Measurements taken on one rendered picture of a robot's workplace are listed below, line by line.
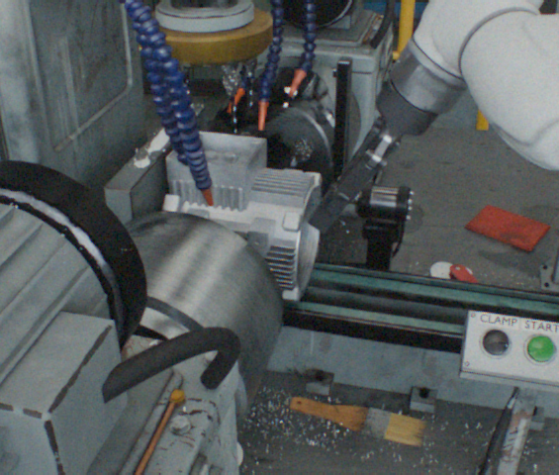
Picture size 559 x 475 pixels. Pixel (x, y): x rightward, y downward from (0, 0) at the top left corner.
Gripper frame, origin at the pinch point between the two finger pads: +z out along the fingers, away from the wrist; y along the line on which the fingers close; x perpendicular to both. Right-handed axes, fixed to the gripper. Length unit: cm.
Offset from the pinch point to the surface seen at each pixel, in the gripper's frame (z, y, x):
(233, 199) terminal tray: 7.8, -0.8, -11.5
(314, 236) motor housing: 13.1, -12.2, 2.3
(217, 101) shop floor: 156, -295, -51
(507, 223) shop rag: 11, -54, 40
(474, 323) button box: -7.9, 16.8, 19.1
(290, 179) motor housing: 2.9, -5.7, -6.3
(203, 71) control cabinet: 147, -298, -67
